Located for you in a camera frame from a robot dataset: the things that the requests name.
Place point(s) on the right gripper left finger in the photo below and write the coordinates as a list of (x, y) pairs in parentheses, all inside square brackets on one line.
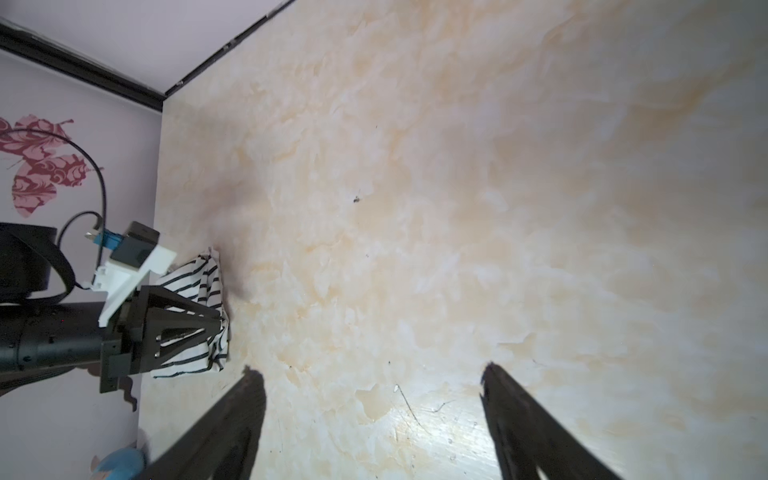
[(224, 442)]

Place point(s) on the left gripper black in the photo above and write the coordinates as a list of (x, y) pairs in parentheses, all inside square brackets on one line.
[(149, 330)]

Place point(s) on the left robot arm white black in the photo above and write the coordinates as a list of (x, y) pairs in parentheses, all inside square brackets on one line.
[(42, 335)]

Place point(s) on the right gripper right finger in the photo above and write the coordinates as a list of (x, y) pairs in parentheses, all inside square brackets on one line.
[(529, 442)]

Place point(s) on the plush doll head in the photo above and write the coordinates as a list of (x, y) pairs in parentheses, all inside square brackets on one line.
[(122, 464)]

